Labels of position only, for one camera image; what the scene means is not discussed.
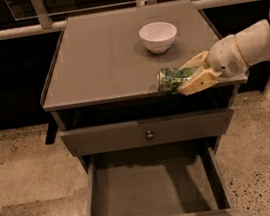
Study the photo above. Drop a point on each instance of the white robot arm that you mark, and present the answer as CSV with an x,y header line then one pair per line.
x,y
254,46

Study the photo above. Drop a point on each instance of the grey wooden drawer cabinet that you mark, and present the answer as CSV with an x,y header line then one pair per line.
x,y
103,74

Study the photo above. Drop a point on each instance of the open middle grey drawer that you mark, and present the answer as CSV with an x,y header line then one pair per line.
x,y
180,185

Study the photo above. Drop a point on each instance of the crushed green can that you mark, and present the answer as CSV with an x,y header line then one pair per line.
x,y
169,79

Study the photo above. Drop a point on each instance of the round brass drawer knob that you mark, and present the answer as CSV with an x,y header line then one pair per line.
x,y
149,135

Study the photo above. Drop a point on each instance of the white ceramic bowl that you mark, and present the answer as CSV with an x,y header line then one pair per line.
x,y
158,37

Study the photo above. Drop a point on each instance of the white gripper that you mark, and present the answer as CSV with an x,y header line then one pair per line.
x,y
224,56

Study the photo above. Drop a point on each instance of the closed top grey drawer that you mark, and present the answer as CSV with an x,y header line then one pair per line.
x,y
169,129

